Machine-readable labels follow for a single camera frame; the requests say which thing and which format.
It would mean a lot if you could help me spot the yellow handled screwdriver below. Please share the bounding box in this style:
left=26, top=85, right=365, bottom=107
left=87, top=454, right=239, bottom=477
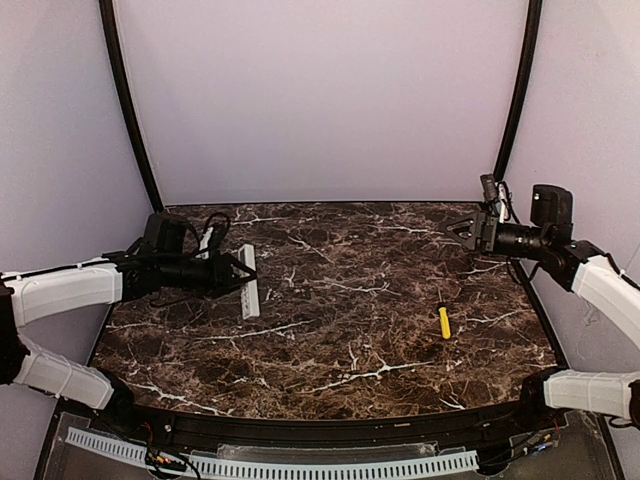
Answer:
left=437, top=289, right=451, bottom=340

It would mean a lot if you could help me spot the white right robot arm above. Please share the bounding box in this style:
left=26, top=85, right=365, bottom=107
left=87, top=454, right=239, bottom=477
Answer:
left=440, top=175, right=639, bottom=427

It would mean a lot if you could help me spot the black frame post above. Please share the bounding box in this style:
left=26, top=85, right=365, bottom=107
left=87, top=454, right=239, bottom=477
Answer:
left=98, top=0, right=164, bottom=212
left=493, top=0, right=543, bottom=181

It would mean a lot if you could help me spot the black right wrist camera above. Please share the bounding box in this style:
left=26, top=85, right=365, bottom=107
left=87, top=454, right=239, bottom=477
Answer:
left=480, top=174, right=519, bottom=223

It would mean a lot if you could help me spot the white slotted cable duct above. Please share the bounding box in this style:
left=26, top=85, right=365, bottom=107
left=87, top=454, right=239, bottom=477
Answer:
left=65, top=427, right=479, bottom=479

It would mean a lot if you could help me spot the black front table rail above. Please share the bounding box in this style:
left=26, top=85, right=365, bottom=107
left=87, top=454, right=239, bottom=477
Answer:
left=93, top=402, right=556, bottom=450

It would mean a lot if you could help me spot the white remote control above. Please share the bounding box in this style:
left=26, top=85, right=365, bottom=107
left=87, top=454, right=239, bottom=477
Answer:
left=238, top=244, right=260, bottom=320

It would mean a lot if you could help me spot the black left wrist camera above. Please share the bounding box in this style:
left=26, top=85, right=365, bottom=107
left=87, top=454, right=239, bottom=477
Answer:
left=196, top=212, right=231, bottom=259

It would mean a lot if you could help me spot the black right frame post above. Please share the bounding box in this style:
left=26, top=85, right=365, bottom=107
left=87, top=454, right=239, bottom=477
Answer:
left=493, top=0, right=543, bottom=181

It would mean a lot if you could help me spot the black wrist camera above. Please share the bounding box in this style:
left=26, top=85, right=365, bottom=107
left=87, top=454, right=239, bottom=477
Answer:
left=196, top=212, right=231, bottom=259
left=480, top=174, right=519, bottom=223

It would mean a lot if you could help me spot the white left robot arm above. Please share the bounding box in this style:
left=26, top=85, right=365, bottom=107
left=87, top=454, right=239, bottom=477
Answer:
left=1, top=212, right=260, bottom=412

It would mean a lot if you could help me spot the black left frame post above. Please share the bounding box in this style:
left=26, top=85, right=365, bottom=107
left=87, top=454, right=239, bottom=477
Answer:
left=98, top=0, right=164, bottom=212

